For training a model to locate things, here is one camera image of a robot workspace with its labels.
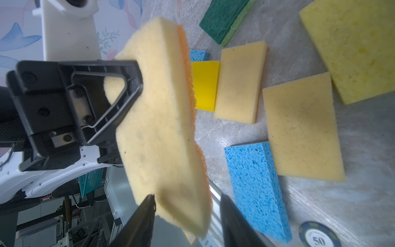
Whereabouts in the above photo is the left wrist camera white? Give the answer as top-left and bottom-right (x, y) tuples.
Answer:
(33, 1), (101, 61)

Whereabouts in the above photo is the blue sponge left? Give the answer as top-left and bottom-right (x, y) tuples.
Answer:
(190, 50), (210, 62)

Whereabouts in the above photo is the bright yellow sponge left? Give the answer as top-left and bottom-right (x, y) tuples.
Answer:
(191, 61), (220, 112)

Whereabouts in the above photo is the large blue sponge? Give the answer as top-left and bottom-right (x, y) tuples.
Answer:
(224, 142), (293, 244)

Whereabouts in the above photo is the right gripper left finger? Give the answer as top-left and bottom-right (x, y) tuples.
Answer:
(110, 195), (156, 247)

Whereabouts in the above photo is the tan yellow orange-backed sponge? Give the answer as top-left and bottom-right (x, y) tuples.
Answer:
(116, 16), (212, 237)

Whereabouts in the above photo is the poker chip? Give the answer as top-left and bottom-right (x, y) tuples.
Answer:
(299, 221), (342, 247)

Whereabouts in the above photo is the pale yellow sponge left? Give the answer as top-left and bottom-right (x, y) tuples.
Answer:
(215, 41), (267, 124)

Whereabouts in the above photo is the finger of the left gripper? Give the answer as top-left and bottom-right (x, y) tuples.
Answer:
(6, 60), (143, 171)

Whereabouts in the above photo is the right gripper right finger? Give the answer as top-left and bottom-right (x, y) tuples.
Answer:
(220, 193), (274, 247)

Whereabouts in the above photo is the dark green scouring sponge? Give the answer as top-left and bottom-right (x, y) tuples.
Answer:
(199, 0), (256, 47)

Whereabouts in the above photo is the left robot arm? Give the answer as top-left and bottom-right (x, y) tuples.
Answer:
(1, 60), (143, 203)

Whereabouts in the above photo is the yellow-green sponge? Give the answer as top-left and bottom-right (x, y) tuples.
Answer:
(299, 1), (395, 105)

